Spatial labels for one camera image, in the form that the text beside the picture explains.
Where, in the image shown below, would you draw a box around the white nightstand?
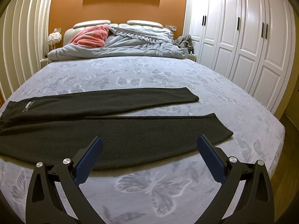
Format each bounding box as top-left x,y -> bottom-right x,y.
40,57 -> 49,68
187,54 -> 197,62

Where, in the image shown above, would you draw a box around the grey butterfly bed sheet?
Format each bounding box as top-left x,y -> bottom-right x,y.
1,56 -> 285,223

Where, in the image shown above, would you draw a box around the black pants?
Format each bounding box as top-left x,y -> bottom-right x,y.
1,88 -> 233,170

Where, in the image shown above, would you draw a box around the white wardrobe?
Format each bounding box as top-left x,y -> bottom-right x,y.
183,0 -> 295,113

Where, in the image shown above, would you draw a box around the cream pleated curtain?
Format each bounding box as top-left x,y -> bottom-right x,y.
1,0 -> 52,100

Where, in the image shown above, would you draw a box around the grey clothes pile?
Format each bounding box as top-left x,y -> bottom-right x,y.
174,34 -> 194,50

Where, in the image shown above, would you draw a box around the white flower lamp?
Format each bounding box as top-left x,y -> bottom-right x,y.
48,31 -> 62,50

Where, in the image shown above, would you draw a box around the grey ruffled duvet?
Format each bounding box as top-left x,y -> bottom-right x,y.
48,31 -> 189,61

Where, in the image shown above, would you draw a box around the pink blanket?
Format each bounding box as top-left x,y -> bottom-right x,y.
70,24 -> 110,48

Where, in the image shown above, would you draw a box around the cream padded headboard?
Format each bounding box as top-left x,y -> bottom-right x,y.
63,20 -> 173,45

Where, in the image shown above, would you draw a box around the wall switch panel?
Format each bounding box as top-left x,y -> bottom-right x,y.
165,25 -> 177,31

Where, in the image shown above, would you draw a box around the right white nightstand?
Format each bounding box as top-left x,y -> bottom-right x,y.
187,54 -> 197,62

